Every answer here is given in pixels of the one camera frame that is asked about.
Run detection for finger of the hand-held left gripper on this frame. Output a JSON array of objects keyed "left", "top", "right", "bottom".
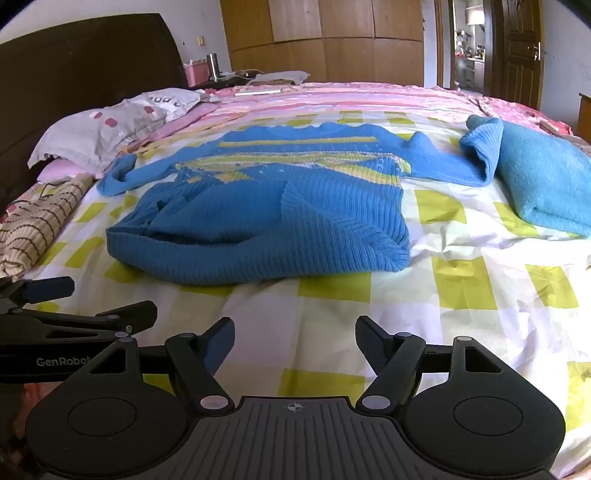
[
  {"left": 0, "top": 275, "right": 76, "bottom": 315},
  {"left": 0, "top": 300, "right": 158, "bottom": 345}
]

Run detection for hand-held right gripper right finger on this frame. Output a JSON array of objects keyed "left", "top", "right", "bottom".
[{"left": 355, "top": 316, "right": 504, "bottom": 413}]

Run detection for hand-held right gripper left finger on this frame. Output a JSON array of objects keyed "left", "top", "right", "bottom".
[{"left": 88, "top": 317, "right": 236, "bottom": 413}]

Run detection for blue knitted sweater yellow stripes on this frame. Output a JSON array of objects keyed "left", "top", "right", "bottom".
[{"left": 97, "top": 122, "right": 504, "bottom": 286}]

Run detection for beige plaid cloth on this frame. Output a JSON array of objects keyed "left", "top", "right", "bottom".
[{"left": 0, "top": 173, "right": 96, "bottom": 279}]

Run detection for pink pillow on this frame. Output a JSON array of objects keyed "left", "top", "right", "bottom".
[{"left": 36, "top": 158, "right": 101, "bottom": 184}]

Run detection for grey pillow red dots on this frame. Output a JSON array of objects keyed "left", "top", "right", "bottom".
[{"left": 27, "top": 99, "right": 168, "bottom": 169}]

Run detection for white printed pillow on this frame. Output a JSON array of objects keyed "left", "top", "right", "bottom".
[{"left": 129, "top": 87, "right": 209, "bottom": 121}]

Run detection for dark wooden headboard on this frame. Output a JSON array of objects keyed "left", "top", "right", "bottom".
[{"left": 0, "top": 13, "right": 188, "bottom": 206}]

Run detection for folded teal wool garment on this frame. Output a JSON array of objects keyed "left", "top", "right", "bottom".
[{"left": 459, "top": 114, "right": 591, "bottom": 239}]

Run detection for pink striped quilt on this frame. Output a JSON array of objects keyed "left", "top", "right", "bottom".
[{"left": 122, "top": 82, "right": 488, "bottom": 155}]

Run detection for pink storage box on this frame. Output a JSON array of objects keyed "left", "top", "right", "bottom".
[{"left": 183, "top": 59, "right": 213, "bottom": 88}]

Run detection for pink floral quilt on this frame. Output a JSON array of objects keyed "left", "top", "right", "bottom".
[{"left": 477, "top": 94, "right": 574, "bottom": 136}]

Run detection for grey cloth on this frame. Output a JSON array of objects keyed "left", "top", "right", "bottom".
[{"left": 248, "top": 70, "right": 310, "bottom": 86}]

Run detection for wooden wardrobe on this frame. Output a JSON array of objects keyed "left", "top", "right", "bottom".
[{"left": 219, "top": 0, "right": 426, "bottom": 87}]

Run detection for wooden cabinet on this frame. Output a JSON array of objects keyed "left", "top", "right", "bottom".
[{"left": 577, "top": 92, "right": 591, "bottom": 140}]

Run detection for dark brown door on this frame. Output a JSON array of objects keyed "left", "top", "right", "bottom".
[{"left": 491, "top": 0, "right": 546, "bottom": 111}]

